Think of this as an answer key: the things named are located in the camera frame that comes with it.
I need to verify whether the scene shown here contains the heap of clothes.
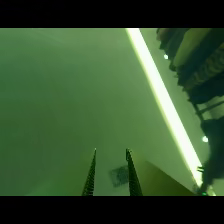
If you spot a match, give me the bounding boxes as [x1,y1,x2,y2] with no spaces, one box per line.
[155,27,224,105]

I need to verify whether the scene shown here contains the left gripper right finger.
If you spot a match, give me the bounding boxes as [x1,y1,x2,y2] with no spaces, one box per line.
[125,148,144,197]

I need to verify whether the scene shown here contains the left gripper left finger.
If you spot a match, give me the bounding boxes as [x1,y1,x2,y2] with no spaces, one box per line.
[81,147,98,197]

